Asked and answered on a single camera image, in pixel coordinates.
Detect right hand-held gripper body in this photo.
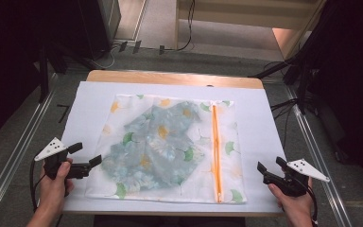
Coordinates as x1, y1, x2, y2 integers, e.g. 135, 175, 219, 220
263, 158, 331, 199

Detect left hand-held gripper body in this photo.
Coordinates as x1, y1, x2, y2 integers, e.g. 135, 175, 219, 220
33, 136, 91, 181

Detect person's right hand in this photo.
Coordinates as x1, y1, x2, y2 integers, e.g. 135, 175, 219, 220
267, 177, 315, 223

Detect person's left hand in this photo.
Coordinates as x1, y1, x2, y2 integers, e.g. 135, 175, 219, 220
39, 158, 76, 212

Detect floral mesh laundry bag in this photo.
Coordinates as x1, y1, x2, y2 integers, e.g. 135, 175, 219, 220
84, 93, 248, 204

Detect white table mat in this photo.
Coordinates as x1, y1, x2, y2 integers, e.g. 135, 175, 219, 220
60, 80, 287, 215

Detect blue-grey tie-dye garment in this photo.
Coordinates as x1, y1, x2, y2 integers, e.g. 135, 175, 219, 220
100, 100, 206, 191

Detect black metal stand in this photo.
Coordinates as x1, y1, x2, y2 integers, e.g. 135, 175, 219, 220
37, 42, 69, 104

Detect black tripod stand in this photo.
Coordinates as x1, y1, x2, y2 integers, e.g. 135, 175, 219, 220
248, 0, 332, 115

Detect wooden table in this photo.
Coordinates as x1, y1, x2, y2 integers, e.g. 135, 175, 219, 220
64, 69, 285, 218

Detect black cabinet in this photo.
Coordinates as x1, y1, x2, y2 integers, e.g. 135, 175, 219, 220
77, 0, 123, 61

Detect light wooden shelf unit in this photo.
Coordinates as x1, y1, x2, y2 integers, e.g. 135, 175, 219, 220
174, 0, 327, 61

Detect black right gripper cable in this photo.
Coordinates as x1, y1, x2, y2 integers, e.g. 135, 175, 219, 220
305, 184, 320, 227

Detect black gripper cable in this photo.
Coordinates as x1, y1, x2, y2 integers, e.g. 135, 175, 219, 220
28, 159, 46, 213
305, 184, 320, 227

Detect metal floor rail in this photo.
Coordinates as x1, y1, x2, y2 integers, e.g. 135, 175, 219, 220
284, 84, 354, 227
0, 72, 59, 223

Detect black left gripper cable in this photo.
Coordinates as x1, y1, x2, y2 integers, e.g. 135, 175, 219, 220
28, 159, 46, 213

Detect black floor cables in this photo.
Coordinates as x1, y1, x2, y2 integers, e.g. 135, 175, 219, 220
269, 97, 301, 149

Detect white floor cable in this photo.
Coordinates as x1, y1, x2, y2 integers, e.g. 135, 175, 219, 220
90, 43, 121, 71

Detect black hanging cable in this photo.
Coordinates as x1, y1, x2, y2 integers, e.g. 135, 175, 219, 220
164, 0, 197, 53

